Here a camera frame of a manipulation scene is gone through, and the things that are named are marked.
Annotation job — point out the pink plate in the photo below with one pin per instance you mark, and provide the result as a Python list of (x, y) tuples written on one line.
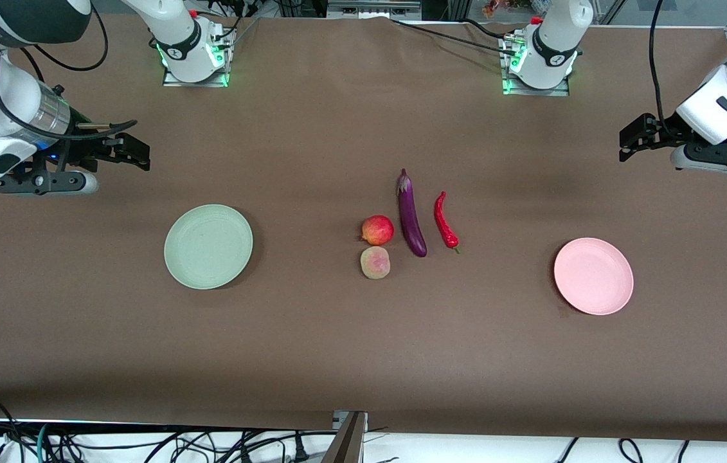
[(593, 276)]

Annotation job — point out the red chili pepper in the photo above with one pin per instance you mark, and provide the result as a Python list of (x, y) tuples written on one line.
[(444, 222)]

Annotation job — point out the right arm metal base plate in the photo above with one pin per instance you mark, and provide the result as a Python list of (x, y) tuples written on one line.
[(173, 78)]

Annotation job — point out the purple eggplant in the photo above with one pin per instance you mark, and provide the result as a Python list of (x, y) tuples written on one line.
[(411, 218)]

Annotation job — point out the pale pink peach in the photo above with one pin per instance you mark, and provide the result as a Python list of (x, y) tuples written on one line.
[(375, 263)]

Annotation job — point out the red orange background object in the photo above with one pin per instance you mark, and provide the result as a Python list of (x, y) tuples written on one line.
[(495, 8)]

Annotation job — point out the brown table cover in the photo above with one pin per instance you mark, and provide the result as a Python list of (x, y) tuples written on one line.
[(337, 334)]

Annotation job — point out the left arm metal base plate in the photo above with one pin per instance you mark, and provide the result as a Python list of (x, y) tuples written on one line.
[(559, 90)]

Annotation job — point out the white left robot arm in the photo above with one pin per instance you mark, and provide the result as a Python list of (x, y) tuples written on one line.
[(553, 45)]

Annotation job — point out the aluminium profile post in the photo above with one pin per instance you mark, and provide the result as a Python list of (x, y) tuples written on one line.
[(345, 440)]

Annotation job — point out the red apple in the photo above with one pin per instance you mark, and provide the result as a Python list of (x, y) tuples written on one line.
[(378, 230)]

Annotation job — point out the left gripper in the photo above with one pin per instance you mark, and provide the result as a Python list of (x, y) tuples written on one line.
[(664, 130)]

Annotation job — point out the pale green plate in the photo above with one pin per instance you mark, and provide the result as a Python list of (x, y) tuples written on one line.
[(207, 247)]

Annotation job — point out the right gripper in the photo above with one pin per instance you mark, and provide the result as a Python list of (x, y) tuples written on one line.
[(85, 146)]

